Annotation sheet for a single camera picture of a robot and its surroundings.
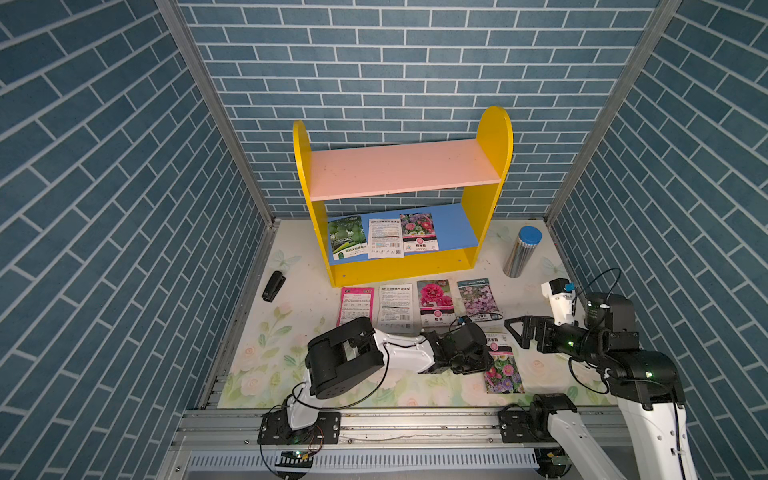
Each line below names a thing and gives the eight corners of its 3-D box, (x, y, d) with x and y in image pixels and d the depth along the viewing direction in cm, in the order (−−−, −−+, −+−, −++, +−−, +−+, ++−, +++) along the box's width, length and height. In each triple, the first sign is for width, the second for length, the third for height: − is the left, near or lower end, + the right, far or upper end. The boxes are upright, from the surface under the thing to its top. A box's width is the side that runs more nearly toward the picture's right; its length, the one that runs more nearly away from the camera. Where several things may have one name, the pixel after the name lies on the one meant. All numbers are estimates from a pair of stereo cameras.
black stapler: (265, 300, 100) (261, 294, 96) (278, 276, 106) (274, 270, 103) (273, 302, 99) (269, 296, 96) (286, 278, 105) (282, 271, 102)
